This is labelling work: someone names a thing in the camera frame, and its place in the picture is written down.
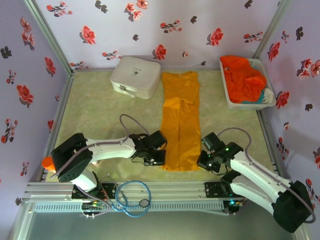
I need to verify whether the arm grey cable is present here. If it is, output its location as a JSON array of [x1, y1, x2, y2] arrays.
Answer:
[[49, 114, 151, 179], [217, 127, 316, 224]]

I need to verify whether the teal cloth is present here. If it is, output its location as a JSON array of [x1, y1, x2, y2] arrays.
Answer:
[[242, 89, 267, 105]]

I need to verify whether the white cloth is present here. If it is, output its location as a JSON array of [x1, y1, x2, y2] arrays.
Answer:
[[262, 87, 275, 103]]

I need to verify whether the orange t-shirt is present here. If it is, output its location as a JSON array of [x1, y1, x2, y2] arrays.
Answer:
[[220, 55, 268, 104]]

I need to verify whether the grey slotted cable duct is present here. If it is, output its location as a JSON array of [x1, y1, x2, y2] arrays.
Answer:
[[33, 201, 225, 213]]

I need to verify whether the white laundry basket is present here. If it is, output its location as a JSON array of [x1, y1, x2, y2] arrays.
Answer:
[[219, 56, 277, 111]]

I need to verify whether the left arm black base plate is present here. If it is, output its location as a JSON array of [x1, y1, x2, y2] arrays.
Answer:
[[71, 183, 118, 200]]

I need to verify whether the orange plastic container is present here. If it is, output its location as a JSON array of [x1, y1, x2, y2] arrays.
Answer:
[[41, 156, 55, 173]]

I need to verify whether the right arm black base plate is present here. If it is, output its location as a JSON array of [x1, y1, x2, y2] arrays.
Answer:
[[204, 181, 250, 198]]

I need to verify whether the aluminium frame rail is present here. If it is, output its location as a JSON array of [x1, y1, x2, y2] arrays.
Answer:
[[23, 178, 299, 201]]

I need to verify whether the white plastic case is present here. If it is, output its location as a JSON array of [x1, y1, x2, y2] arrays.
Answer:
[[109, 56, 162, 100]]

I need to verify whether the blue stethoscope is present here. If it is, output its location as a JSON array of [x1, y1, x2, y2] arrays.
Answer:
[[111, 180, 153, 219]]

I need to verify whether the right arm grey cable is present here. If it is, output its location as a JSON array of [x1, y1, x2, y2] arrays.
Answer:
[[217, 127, 316, 224]]

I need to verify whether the left arm grey cable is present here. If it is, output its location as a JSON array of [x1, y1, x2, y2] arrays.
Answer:
[[49, 114, 151, 179]]

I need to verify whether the yellow t-shirt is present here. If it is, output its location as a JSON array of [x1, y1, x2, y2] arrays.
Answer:
[[159, 71, 203, 173]]

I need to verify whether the aluminium frame post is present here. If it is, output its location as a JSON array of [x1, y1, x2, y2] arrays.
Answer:
[[253, 0, 293, 61], [23, 0, 75, 74]]

